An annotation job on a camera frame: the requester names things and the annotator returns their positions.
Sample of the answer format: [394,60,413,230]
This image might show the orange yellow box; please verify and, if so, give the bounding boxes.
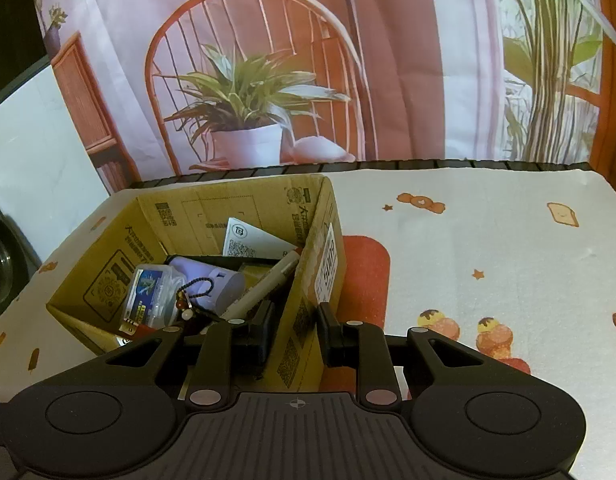
[237,265,279,295]

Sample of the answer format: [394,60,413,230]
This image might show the white printed card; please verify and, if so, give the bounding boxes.
[222,217,301,262]

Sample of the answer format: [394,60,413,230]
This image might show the white marker with orange cap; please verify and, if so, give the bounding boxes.
[220,247,302,322]

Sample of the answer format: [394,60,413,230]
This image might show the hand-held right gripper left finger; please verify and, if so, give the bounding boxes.
[104,301,275,407]

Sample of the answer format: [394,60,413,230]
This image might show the dark bead keychain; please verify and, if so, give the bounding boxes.
[175,277,224,324]

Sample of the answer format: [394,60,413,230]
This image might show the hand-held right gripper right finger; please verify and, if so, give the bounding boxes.
[317,303,481,407]

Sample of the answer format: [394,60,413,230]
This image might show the purple gadget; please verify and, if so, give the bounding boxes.
[168,256,246,313]

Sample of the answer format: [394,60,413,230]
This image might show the printed backdrop cloth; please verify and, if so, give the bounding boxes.
[28,0,616,186]

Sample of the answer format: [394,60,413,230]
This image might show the black flat box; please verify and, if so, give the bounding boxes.
[164,254,289,269]

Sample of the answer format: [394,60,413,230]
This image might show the white marble panel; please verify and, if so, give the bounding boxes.
[0,62,114,311]

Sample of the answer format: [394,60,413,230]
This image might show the brown cardboard box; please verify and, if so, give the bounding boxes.
[45,174,348,396]

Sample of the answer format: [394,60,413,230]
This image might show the dark round appliance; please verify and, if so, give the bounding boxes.
[0,210,42,319]

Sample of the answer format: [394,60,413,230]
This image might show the clear plastic box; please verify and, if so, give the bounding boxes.
[122,264,187,333]

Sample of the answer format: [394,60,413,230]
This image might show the dark red box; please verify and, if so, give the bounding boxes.
[119,321,156,341]

